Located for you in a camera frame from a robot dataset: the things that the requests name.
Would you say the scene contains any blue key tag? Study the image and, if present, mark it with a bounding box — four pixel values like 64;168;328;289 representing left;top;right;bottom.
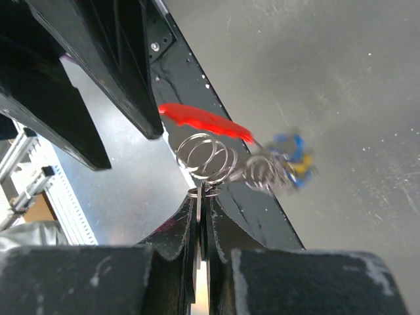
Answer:
267;132;316;190

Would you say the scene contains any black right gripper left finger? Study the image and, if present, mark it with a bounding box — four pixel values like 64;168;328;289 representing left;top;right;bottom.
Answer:
1;198;197;314

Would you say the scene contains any red-handled metal key holder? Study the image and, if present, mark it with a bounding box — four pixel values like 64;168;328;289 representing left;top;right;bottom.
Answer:
159;103;290;195

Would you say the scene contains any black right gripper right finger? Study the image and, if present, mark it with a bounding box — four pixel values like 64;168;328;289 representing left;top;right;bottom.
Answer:
205;197;408;314

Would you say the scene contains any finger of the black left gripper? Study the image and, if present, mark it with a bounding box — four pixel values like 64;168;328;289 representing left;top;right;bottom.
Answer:
28;1;163;140
1;1;111;171

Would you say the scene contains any grey slotted cable duct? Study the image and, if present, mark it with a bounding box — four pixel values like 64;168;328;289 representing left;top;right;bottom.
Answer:
29;136;98;245

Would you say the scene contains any yellow key tag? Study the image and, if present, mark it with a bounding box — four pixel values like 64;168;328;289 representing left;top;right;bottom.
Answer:
287;154;313;177

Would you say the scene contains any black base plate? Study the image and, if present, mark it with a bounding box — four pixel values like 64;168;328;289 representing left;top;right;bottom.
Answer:
147;1;303;250

